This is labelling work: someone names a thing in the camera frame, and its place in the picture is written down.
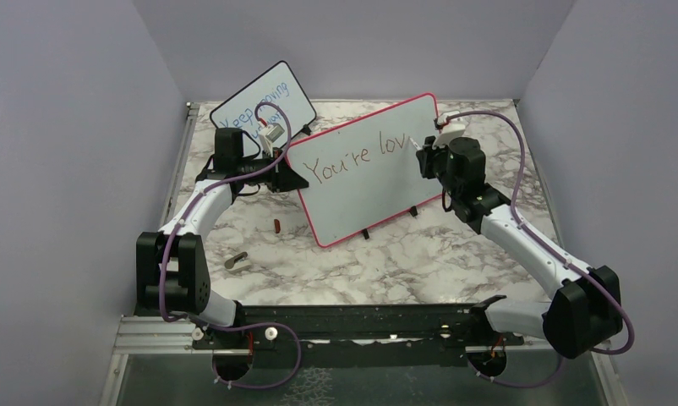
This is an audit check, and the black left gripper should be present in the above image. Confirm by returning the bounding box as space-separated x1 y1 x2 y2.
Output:
237 146 308 192

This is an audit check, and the pink framed whiteboard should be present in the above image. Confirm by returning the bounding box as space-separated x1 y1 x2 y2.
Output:
287 93 441 248

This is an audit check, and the white whiteboard marker pen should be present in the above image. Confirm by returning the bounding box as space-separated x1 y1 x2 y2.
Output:
408 137 423 151

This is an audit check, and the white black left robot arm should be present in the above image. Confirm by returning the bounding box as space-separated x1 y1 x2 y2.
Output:
135 123 309 348

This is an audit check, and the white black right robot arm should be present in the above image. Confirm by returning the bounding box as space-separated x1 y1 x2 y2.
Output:
416 136 627 359

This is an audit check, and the black framed written whiteboard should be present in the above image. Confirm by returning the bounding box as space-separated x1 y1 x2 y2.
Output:
210 61 317 155

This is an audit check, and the grey whiteboard eraser block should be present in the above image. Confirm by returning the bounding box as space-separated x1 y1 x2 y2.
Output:
224 251 252 272

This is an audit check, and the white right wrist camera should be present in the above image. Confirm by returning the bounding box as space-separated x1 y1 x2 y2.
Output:
432 111 467 149

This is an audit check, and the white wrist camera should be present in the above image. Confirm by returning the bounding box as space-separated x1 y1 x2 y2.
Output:
257 123 285 156
432 111 467 149

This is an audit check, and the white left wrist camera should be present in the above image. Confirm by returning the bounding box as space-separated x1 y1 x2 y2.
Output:
257 123 285 156

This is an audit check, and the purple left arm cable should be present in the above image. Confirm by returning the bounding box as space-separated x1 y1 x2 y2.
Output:
158 101 305 392

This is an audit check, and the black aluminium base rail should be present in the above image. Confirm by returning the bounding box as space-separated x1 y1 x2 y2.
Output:
112 302 612 371

